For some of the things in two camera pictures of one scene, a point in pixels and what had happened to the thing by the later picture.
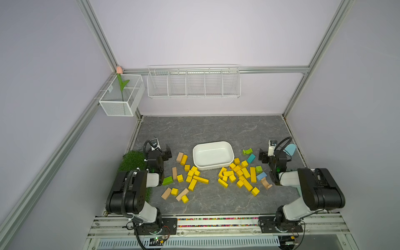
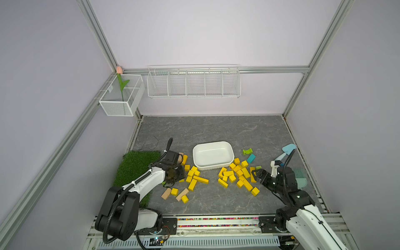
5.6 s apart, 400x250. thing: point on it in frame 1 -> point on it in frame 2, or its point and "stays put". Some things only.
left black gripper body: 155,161 -> 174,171
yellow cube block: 174,191 stays put
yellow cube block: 255,191 stays put
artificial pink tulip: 120,71 stays put
